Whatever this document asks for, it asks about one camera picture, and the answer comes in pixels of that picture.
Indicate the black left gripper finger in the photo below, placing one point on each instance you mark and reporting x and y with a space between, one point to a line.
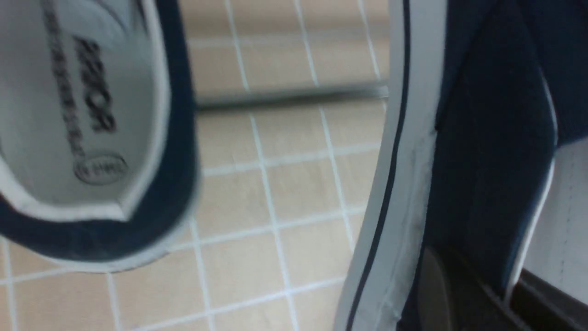
534 305

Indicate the navy canvas shoe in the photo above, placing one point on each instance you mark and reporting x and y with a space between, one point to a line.
99 155
482 169

